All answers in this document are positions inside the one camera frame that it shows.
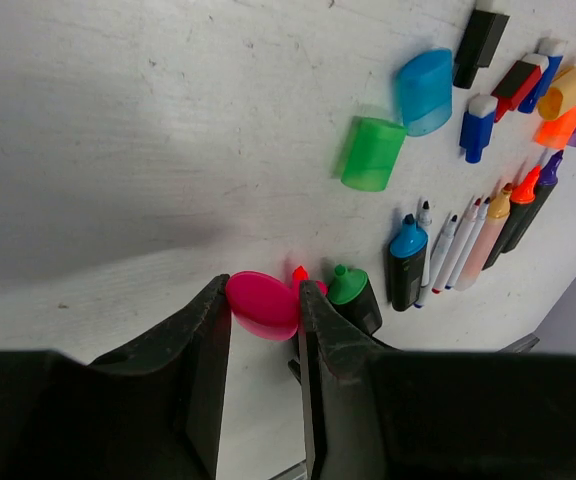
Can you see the red cap thin pen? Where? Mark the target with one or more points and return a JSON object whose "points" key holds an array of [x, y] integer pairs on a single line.
{"points": [[461, 236]]}

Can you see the blue highlighter cap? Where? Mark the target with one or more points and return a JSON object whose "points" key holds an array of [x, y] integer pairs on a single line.
{"points": [[424, 91]]}

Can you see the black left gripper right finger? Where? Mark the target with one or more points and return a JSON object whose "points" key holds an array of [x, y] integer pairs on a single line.
{"points": [[374, 412]]}

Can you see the pink highlighter cap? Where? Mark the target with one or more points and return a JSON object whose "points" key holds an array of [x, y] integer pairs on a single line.
{"points": [[263, 305]]}

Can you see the purple black highlighter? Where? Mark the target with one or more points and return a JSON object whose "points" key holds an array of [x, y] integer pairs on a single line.
{"points": [[546, 183]]}

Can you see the pale orange highlighter cap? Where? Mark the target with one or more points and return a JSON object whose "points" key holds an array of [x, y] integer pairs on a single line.
{"points": [[560, 96]]}

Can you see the pale orange yellow highlighter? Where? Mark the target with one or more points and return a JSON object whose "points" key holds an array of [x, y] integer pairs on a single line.
{"points": [[496, 217]]}

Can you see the blue black highlighter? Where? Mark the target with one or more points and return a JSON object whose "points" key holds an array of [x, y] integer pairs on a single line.
{"points": [[405, 264]]}

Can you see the black pen cap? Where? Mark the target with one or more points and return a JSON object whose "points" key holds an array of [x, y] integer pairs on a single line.
{"points": [[480, 40]]}

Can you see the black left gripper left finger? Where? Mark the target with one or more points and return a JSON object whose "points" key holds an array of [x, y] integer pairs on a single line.
{"points": [[149, 409]]}

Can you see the green highlighter cap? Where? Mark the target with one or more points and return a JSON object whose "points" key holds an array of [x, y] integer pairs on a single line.
{"points": [[370, 152]]}

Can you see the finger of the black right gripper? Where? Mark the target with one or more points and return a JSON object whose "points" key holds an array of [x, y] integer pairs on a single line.
{"points": [[523, 345]]}

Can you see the green black highlighter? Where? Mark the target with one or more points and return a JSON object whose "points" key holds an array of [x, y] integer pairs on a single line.
{"points": [[351, 294]]}

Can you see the blue cap thin pen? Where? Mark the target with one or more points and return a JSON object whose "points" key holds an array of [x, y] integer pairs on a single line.
{"points": [[469, 244]]}

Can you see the orange black highlighter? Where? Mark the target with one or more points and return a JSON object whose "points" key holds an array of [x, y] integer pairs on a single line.
{"points": [[521, 198]]}

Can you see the black thin pen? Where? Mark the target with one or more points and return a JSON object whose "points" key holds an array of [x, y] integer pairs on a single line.
{"points": [[424, 222]]}

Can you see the aluminium table frame rail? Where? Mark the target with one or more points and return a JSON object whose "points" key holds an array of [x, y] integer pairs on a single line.
{"points": [[295, 472]]}

